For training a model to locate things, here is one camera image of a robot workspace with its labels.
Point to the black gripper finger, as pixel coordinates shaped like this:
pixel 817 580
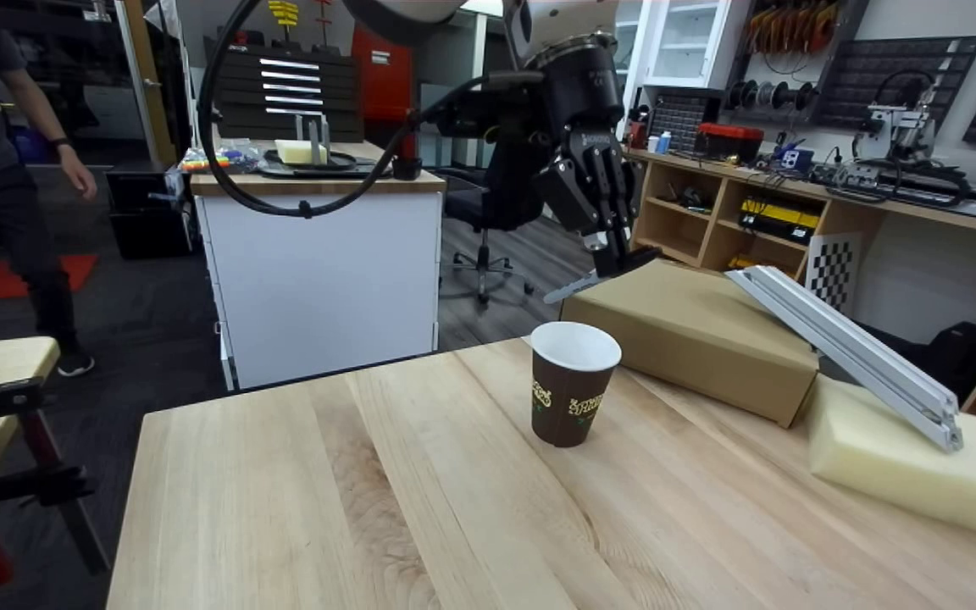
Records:
pixel 584 203
pixel 619 203

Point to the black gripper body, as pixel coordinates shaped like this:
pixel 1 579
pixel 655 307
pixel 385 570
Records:
pixel 581 101

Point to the black and grey marker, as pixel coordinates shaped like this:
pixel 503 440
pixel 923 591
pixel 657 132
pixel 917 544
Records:
pixel 577 290

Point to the brown paper cup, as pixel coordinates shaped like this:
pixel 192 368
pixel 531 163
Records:
pixel 569 376

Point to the black office chair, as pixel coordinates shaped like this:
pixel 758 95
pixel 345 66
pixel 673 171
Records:
pixel 489 205

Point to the brown cardboard box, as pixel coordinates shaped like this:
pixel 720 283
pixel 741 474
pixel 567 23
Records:
pixel 701 334

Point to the white cabinet with wood top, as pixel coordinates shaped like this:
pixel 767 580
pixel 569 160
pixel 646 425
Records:
pixel 316 298

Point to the wooden shelf workbench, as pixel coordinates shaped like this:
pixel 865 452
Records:
pixel 891 266

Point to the cream foam block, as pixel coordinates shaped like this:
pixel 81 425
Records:
pixel 859 446

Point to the person in dark clothes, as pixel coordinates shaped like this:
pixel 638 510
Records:
pixel 26 234

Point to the grey aluminium extrusion rail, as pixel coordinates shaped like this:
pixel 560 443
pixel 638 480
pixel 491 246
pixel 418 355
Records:
pixel 899 386

